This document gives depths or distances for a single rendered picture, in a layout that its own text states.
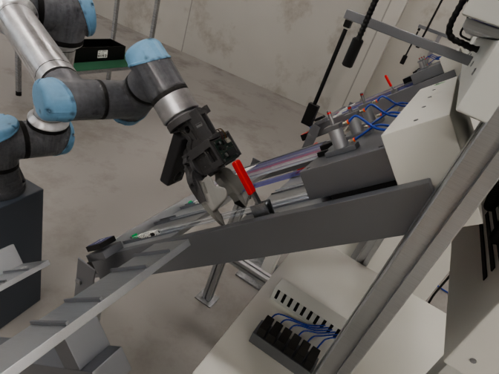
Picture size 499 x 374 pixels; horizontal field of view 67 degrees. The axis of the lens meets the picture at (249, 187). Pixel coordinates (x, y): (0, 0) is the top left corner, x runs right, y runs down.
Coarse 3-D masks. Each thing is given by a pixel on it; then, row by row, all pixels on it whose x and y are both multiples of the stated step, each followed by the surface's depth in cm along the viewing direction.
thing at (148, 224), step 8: (184, 200) 111; (192, 200) 114; (168, 208) 105; (176, 208) 107; (160, 216) 102; (168, 216) 104; (144, 224) 97; (152, 224) 99; (128, 232) 93; (136, 232) 94; (120, 240) 90
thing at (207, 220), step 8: (304, 192) 64; (272, 200) 68; (280, 200) 66; (288, 200) 65; (296, 200) 65; (248, 208) 70; (224, 216) 73; (232, 216) 72; (184, 224) 79; (192, 224) 78; (200, 224) 77; (160, 232) 84
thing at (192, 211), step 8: (264, 176) 114; (184, 208) 108; (192, 208) 103; (200, 208) 98; (176, 216) 100; (184, 216) 96; (192, 216) 91; (200, 216) 87; (160, 224) 98; (168, 224) 93; (176, 224) 89; (168, 232) 82; (176, 232) 80; (184, 232) 81; (128, 240) 89; (136, 240) 88; (144, 240) 85; (152, 240) 81
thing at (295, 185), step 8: (296, 176) 87; (288, 184) 83; (296, 184) 78; (280, 192) 78; (288, 192) 75; (296, 192) 72; (304, 200) 63; (312, 200) 62; (320, 200) 60; (328, 200) 58; (280, 208) 65; (288, 208) 63; (296, 208) 61; (248, 216) 69
